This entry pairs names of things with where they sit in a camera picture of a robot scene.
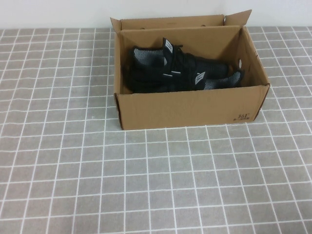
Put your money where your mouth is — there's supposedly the black knit sneaker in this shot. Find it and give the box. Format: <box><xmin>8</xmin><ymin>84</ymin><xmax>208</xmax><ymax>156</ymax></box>
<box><xmin>194</xmin><ymin>69</ymin><xmax>246</xmax><ymax>91</ymax></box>
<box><xmin>129</xmin><ymin>37</ymin><xmax>230</xmax><ymax>94</ymax></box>

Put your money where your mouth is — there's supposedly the brown cardboard shoe box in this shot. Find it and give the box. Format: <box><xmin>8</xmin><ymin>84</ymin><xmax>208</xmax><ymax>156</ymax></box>
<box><xmin>110</xmin><ymin>9</ymin><xmax>272</xmax><ymax>131</ymax></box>

